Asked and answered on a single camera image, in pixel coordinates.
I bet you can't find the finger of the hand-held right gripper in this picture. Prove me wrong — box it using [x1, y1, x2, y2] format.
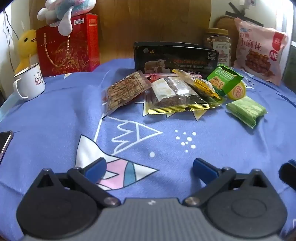
[279, 159, 296, 186]

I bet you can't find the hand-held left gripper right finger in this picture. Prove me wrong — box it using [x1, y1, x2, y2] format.
[183, 158, 275, 208]

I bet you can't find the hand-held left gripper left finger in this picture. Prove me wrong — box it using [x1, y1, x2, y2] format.
[28, 158, 121, 208]

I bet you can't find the light green striped packet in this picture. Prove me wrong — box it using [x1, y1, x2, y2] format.
[225, 96, 268, 128]

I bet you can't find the gold clear snack packet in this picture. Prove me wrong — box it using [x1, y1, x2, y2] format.
[144, 76, 210, 115]

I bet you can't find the yellow snack packet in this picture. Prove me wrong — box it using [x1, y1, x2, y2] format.
[172, 69, 221, 100]

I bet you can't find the red clear snack packet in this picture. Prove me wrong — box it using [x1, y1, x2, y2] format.
[101, 71, 153, 120]

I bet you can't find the round yellow jelly cup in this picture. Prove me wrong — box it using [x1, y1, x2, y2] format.
[227, 82, 247, 100]

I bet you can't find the dark green cracker packet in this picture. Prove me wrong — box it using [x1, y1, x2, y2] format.
[206, 64, 244, 96]

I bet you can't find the thin pink snack packet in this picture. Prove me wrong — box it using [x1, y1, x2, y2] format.
[144, 72, 176, 81]

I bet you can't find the black cardboard box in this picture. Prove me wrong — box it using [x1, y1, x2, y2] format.
[133, 42, 219, 78]

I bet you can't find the blue printed cloth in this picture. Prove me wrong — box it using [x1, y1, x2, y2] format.
[0, 58, 296, 241]

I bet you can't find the dark smartphone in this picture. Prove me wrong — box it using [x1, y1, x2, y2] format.
[0, 130, 14, 163]

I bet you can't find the white enamel mug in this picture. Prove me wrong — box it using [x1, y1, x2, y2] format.
[13, 63, 46, 101]

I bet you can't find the clear nut jar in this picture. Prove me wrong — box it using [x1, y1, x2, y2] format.
[203, 28, 232, 66]

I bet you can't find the large pink snack bag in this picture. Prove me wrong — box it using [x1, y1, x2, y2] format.
[233, 17, 289, 86]

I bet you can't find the yellow duck plush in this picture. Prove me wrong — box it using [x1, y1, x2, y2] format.
[14, 29, 37, 75]

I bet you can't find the round wooden board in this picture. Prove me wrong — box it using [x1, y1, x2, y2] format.
[215, 15, 236, 32]

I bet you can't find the pastel plush toy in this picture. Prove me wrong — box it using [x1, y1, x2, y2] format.
[37, 0, 96, 35]

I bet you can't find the white wall fixture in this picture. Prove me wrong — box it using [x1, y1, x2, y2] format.
[239, 0, 257, 10]

